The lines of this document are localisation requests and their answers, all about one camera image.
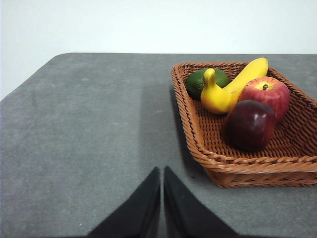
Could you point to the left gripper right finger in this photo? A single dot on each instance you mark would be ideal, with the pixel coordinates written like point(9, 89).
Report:
point(185, 213)

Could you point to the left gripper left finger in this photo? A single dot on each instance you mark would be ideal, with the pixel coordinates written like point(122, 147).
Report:
point(138, 213)

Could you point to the dark purple plum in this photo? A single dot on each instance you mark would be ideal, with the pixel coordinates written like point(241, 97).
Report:
point(250, 126)

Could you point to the brown wicker basket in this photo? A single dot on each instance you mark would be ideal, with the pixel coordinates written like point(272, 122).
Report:
point(210, 148)

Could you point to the yellow banana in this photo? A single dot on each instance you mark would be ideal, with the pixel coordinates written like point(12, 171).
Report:
point(218, 99)

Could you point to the green avocado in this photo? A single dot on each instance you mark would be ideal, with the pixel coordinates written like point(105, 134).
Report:
point(195, 84)

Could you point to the red apple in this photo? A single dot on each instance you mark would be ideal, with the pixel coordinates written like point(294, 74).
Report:
point(270, 96)

